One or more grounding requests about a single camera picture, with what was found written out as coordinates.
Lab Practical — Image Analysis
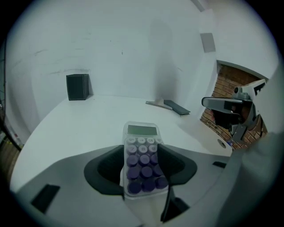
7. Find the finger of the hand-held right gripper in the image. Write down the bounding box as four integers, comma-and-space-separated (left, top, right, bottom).
213, 109, 241, 132
201, 96, 244, 112

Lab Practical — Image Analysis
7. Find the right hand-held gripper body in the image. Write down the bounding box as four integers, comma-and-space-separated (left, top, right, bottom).
230, 78, 267, 143

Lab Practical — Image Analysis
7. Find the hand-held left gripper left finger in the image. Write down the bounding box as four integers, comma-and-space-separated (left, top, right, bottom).
12, 144, 143, 227

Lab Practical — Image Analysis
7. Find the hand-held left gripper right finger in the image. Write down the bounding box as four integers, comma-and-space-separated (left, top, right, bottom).
158, 144, 233, 223

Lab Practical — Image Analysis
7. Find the clear calculator with purple keys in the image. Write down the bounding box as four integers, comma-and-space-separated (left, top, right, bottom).
119, 121, 170, 201

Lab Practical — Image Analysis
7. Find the black box pen holder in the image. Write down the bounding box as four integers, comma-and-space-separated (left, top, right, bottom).
66, 74, 90, 101

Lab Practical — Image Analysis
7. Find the gray wall panel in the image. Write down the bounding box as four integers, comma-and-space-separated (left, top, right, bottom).
200, 32, 217, 53

